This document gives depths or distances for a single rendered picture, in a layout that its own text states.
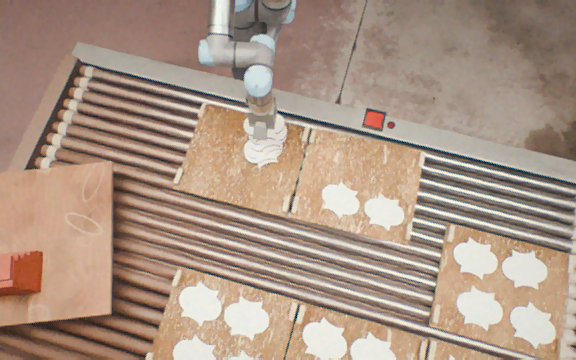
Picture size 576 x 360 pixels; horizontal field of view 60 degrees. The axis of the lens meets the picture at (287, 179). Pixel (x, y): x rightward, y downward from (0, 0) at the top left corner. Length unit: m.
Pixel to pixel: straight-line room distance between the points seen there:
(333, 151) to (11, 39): 2.41
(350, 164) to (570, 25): 2.17
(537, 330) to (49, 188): 1.64
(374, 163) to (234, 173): 0.50
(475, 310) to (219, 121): 1.09
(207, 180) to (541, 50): 2.33
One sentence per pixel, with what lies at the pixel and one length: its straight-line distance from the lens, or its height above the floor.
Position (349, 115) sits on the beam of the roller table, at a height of 0.92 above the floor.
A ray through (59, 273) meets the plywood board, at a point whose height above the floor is 1.04.
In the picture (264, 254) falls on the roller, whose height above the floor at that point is 0.92.
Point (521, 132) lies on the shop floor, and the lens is 3.13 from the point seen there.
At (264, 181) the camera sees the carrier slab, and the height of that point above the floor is 0.94.
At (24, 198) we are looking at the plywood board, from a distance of 1.85.
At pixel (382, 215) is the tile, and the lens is 1.73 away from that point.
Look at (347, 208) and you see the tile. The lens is 1.72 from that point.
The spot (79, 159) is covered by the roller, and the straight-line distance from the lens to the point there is 1.96.
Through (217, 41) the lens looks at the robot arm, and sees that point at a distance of 1.50.
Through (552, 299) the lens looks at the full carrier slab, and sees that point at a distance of 1.86.
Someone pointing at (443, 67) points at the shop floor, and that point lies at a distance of 3.18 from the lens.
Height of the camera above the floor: 2.59
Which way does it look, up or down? 71 degrees down
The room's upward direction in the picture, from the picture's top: 3 degrees counter-clockwise
